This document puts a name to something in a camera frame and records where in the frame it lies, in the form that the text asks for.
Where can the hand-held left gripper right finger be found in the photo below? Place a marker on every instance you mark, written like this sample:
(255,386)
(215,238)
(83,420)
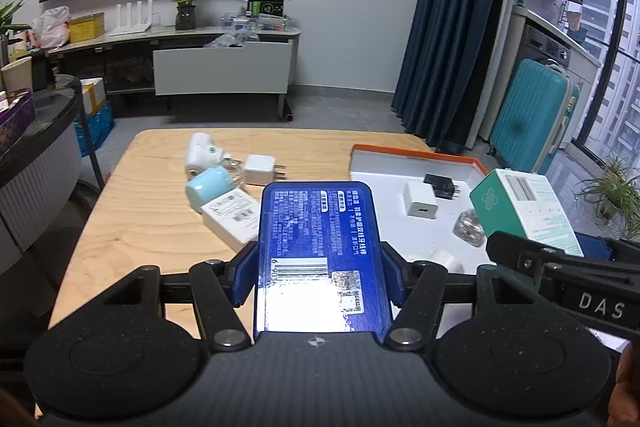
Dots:
(397,279)

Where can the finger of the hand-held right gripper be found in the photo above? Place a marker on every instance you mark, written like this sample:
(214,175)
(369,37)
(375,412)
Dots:
(592,246)
(515,252)

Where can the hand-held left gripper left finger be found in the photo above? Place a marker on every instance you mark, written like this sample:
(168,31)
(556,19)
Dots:
(245,274)

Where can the white cup-shaped device green leaf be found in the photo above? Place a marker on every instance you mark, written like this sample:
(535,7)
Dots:
(435,259)

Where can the teal and white box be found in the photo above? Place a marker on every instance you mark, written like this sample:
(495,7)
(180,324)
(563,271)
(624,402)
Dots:
(520,207)

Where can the small white labelled box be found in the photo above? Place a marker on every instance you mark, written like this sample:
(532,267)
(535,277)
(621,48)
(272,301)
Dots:
(232,217)

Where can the blue tin box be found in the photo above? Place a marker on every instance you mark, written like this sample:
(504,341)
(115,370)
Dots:
(320,247)

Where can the white charger with port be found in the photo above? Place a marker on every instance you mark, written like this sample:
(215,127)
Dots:
(421,199)

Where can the light blue cylinder bottle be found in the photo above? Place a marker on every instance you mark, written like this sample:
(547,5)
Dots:
(210,187)

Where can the black charger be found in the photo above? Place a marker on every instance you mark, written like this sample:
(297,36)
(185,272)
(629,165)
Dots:
(442,184)

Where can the white cube charger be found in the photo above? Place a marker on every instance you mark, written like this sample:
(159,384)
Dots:
(260,169)

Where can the orange cardboard box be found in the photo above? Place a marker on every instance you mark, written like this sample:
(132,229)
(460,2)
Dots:
(385,167)

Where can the white plug-in repeller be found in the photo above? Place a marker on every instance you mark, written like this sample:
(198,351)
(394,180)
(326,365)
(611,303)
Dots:
(202,152)

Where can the person's right hand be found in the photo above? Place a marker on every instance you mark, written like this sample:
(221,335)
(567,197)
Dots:
(627,387)

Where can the spider plant in pot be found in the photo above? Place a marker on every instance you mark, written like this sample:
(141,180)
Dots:
(612,192)

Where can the teal suitcase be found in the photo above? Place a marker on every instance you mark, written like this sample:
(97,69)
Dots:
(530,117)

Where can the washing machine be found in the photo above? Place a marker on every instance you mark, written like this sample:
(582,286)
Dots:
(545,47)

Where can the white cabinet drawer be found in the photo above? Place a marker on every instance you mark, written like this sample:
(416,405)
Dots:
(220,69)

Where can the blue bottle pack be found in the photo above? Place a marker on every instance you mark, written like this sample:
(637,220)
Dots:
(95,129)

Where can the orange pot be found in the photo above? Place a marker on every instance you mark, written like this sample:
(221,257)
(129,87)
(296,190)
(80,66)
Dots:
(576,21)

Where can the blue curtain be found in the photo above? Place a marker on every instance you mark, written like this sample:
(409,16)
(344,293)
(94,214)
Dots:
(450,32)

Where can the clear plastic packets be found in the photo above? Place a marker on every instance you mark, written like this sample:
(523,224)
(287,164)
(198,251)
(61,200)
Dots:
(232,40)

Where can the white and yellow carton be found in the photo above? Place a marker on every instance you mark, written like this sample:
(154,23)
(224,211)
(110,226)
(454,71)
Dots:
(94,94)

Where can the dark round counter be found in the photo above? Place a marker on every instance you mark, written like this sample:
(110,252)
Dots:
(35,167)

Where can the television cabinet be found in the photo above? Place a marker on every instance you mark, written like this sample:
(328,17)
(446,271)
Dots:
(125,57)

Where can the pile of small boxes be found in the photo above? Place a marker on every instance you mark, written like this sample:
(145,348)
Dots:
(255,24)

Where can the black and green box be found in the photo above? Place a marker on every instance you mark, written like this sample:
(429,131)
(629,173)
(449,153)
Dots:
(266,3)

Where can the white router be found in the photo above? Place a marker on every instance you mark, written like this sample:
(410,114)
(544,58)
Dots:
(131,24)

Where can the purple patterned box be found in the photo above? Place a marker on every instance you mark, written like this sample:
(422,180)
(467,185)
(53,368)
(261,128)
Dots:
(15,122)

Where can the yellow box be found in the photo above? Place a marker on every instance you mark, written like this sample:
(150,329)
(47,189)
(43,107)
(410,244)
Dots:
(86,28)

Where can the beige cup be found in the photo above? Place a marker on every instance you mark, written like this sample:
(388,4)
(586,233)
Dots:
(17,77)

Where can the white plastic bag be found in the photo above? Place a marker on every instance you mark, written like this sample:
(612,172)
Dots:
(50,27)

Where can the green leafy potted plant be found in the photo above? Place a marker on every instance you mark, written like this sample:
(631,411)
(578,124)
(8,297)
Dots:
(10,19)

